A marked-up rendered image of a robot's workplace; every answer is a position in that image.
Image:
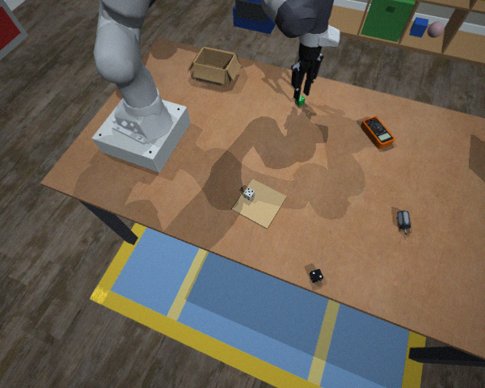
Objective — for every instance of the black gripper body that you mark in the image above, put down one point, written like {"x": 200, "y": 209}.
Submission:
{"x": 308, "y": 54}

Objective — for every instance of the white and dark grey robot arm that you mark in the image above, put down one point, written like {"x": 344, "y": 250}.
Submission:
{"x": 117, "y": 55}

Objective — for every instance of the orange digital multimeter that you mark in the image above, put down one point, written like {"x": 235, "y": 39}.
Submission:
{"x": 377, "y": 132}

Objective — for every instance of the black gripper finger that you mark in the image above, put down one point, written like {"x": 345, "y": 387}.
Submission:
{"x": 297, "y": 80}
{"x": 309, "y": 74}

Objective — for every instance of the green die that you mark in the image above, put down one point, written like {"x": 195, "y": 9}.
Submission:
{"x": 300, "y": 102}

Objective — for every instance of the black die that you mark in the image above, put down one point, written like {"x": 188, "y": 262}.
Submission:
{"x": 316, "y": 275}

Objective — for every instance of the beige square mat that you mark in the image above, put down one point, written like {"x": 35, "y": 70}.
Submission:
{"x": 263, "y": 207}

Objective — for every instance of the white die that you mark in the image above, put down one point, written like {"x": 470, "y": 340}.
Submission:
{"x": 249, "y": 193}

